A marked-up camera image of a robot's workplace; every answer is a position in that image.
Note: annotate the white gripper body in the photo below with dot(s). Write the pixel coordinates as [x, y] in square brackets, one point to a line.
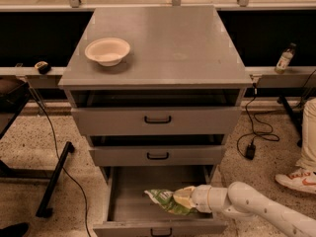
[200, 198]

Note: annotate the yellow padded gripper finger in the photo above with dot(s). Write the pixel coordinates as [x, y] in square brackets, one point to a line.
[184, 193]
[186, 202]

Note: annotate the green jalapeno chip bag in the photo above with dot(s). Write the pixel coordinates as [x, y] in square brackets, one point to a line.
[165, 200]

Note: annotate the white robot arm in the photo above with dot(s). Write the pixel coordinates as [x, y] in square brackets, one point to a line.
[242, 201]

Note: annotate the grey middle drawer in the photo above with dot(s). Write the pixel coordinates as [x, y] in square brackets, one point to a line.
[157, 155]

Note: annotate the grey drawer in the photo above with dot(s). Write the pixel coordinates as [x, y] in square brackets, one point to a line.
[129, 212]
[157, 155]
[156, 121]

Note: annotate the grey bottom drawer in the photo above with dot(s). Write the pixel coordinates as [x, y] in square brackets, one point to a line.
[129, 212]

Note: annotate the grey top drawer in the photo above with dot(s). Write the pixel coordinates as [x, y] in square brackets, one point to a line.
[156, 121]

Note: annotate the grey drawer cabinet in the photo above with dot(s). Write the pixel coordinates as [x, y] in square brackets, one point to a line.
[179, 57]

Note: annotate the black power adapter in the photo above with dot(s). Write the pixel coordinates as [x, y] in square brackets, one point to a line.
[250, 151]

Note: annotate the white orange sneaker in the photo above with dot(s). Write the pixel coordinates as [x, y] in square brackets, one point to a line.
[301, 180]

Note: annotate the beige trouser leg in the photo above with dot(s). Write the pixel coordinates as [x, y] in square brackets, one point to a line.
[308, 149]

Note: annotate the small glass bottle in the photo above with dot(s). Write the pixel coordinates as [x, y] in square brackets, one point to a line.
[285, 58]

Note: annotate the white paper bowl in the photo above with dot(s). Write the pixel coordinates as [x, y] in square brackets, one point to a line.
[108, 51]

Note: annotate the black shoe tip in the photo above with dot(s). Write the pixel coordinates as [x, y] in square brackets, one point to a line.
[16, 230]

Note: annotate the black yellow tape measure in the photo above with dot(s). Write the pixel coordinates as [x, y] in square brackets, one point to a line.
[42, 67]

